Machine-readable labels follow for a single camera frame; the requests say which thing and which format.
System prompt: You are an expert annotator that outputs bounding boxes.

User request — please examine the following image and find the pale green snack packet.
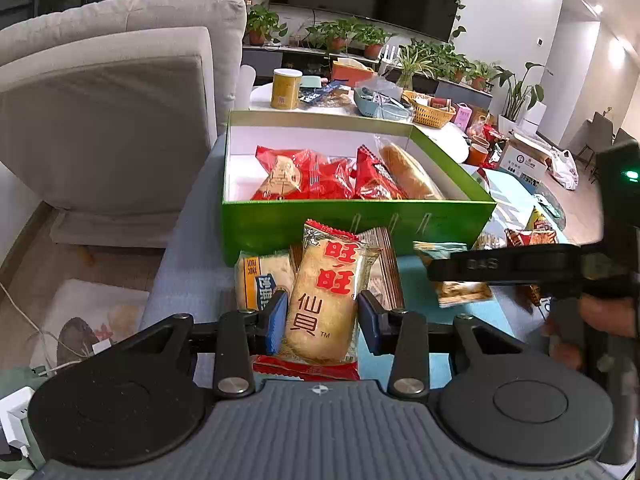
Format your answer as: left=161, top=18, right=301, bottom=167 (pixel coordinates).
left=413, top=240, right=495, bottom=308

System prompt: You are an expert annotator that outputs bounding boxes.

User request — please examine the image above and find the white air purifier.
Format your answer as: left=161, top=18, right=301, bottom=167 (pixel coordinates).
left=520, top=102, right=545, bottom=128

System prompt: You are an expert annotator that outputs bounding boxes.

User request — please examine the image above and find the white cable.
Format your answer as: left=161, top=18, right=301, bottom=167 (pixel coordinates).
left=0, top=280, right=101, bottom=376

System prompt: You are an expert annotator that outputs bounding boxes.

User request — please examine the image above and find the large leaf plant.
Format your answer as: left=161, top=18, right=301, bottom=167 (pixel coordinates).
left=491, top=61, right=547, bottom=122

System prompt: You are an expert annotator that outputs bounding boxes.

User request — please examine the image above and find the yellow woven basket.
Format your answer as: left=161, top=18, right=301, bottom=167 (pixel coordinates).
left=401, top=90, right=458, bottom=129

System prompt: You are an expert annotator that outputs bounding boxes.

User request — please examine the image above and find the white plastic bag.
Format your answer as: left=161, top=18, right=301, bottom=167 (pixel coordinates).
left=549, top=149, right=581, bottom=191

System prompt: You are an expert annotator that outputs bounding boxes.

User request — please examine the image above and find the brown blue cardboard box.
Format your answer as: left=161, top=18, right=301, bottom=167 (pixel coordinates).
left=499, top=131, right=555, bottom=185

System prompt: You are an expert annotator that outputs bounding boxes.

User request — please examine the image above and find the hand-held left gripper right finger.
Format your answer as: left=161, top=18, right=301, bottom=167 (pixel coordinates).
left=357, top=291, right=546, bottom=400

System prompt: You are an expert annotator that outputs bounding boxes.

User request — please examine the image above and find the spider plant in vase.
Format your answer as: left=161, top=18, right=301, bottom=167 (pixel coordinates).
left=395, top=42, right=441, bottom=92

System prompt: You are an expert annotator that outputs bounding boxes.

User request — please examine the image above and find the dining chair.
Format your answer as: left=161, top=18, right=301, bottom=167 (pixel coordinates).
left=589, top=111, right=632, bottom=181

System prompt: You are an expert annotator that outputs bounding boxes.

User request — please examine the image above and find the hanging vine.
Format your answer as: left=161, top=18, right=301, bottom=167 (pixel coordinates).
left=450, top=0, right=472, bottom=43

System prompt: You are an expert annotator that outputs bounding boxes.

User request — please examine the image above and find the white power adapter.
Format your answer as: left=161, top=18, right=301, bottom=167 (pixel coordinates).
left=0, top=385, right=37, bottom=458

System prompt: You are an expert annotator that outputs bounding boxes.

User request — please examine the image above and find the brown striped wafer packet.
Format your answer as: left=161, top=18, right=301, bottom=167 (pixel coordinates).
left=357, top=226, right=407, bottom=312

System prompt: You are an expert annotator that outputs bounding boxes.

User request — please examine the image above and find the orange tissue box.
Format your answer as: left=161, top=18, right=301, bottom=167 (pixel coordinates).
left=330, top=59, right=377, bottom=87

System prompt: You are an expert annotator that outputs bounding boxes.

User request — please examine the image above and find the red yellow striped packet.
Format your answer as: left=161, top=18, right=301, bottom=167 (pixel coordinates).
left=526, top=206, right=560, bottom=247

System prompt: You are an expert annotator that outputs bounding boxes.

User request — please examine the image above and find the potted green plant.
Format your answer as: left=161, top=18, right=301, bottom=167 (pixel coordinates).
left=432, top=42, right=471, bottom=83
left=467, top=60, right=501, bottom=92
left=352, top=22, right=398, bottom=60
left=245, top=4, right=288, bottom=46
left=305, top=19, right=361, bottom=53

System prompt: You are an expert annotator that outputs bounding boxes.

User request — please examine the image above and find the person's right hand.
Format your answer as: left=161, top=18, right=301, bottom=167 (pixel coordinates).
left=544, top=294, right=640, bottom=372

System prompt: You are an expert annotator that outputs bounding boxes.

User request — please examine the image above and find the yellow blue snack packet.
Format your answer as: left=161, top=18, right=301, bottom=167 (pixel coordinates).
left=234, top=249, right=297, bottom=312

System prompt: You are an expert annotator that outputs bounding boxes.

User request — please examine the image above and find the beige rice cracker packet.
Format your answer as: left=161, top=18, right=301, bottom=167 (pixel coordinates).
left=279, top=218, right=383, bottom=367

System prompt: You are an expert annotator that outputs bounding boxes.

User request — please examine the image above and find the red cartoon snack packet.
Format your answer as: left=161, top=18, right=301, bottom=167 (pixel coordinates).
left=353, top=145, right=411, bottom=201

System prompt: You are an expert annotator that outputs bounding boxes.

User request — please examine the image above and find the blue plastic basket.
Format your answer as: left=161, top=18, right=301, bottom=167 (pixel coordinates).
left=353, top=86, right=417, bottom=123

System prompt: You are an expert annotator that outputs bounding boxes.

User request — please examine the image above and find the yellow can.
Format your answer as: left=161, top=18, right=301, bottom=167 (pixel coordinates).
left=270, top=68, right=304, bottom=111

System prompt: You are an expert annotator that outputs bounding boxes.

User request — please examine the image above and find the white round table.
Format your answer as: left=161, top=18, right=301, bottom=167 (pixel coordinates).
left=249, top=84, right=482, bottom=162

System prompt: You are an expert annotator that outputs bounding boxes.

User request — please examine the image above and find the long bread roll packet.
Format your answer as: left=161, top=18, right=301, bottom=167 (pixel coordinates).
left=376, top=141, right=447, bottom=202

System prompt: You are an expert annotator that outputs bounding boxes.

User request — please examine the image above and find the white rounded chair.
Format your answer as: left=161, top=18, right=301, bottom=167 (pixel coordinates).
left=240, top=64, right=258, bottom=111

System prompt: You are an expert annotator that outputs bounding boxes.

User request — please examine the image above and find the plain red snack packet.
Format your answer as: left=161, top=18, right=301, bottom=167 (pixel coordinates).
left=251, top=354, right=362, bottom=382

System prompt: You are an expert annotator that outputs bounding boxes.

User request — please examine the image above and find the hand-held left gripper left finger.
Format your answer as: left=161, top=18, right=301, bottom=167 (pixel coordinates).
left=100, top=291, right=290, bottom=400

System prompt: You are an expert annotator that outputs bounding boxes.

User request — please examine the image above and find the red round-picture snack packet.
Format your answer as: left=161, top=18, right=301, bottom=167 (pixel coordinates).
left=249, top=145, right=323, bottom=202

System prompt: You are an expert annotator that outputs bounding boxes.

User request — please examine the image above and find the green cardboard box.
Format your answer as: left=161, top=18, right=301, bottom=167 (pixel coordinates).
left=219, top=108, right=498, bottom=268

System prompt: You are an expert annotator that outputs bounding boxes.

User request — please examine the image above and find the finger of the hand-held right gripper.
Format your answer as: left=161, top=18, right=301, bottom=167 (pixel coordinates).
left=426, top=243, right=583, bottom=285

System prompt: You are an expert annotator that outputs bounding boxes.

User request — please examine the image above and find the beige sofa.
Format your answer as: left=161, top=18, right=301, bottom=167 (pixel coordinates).
left=0, top=0, right=249, bottom=250

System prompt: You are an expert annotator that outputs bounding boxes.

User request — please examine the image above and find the small red snack packet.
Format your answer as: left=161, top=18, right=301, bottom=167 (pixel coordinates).
left=312, top=154, right=358, bottom=201

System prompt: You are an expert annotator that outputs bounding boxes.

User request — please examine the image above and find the red dark-print snack packet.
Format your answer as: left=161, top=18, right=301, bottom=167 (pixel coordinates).
left=504, top=228, right=537, bottom=250

